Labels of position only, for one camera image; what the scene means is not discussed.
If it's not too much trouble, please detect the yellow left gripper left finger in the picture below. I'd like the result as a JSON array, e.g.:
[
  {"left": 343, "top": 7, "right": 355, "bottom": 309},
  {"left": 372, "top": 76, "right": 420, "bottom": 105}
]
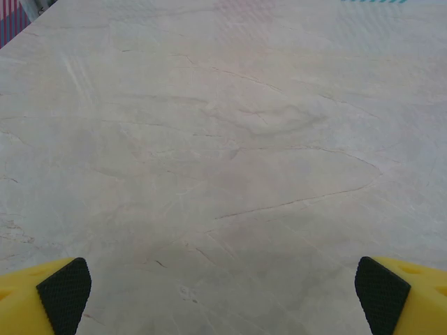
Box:
[{"left": 0, "top": 257, "right": 93, "bottom": 335}]

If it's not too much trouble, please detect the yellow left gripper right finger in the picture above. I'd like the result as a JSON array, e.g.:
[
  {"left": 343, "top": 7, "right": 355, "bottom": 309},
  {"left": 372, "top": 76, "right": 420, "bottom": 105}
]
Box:
[{"left": 354, "top": 255, "right": 447, "bottom": 335}]

